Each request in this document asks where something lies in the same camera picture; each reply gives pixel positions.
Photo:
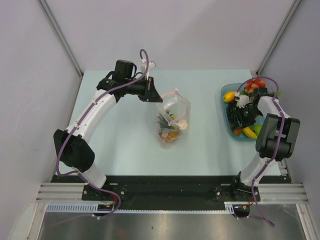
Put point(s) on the teal plastic food tray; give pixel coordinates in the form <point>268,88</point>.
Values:
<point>225,89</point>

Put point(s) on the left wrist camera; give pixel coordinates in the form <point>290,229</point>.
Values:
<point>146,67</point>

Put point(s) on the small orange fruit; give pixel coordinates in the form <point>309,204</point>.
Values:
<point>238,131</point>

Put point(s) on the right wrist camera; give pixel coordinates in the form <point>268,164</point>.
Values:
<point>241,100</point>

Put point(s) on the yellow toy banana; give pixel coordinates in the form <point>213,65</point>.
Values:
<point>249,133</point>

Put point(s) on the orange toy pineapple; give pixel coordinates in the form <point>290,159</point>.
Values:
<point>160,118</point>

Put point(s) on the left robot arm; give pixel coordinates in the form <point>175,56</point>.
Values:
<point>72,144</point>

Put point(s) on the corner aluminium post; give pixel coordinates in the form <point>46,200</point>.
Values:
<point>55,26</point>
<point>279,35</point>

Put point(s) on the dark blue grape bunch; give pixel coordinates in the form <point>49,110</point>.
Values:
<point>230,112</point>

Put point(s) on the clear zip top bag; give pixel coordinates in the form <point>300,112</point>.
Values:
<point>179,106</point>

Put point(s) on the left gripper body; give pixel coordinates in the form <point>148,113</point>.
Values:
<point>140,88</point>

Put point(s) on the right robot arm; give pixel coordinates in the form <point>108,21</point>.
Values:
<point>276,140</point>

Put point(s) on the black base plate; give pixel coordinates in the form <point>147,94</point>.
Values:
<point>168,193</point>

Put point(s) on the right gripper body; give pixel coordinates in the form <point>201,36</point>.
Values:
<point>246,116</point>

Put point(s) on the left corner aluminium post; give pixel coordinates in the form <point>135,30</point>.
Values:
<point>55,26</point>

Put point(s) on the right corner aluminium post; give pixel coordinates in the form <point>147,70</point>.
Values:
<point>279,35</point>

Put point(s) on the green round fruit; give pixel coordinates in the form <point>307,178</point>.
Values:
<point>256,128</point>

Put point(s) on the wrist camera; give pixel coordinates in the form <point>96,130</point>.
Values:
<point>241,100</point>
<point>146,67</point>

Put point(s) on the yellow toy mango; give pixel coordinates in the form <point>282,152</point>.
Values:
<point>229,97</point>

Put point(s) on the aluminium frame rail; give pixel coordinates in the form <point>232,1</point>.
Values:
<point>60,193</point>

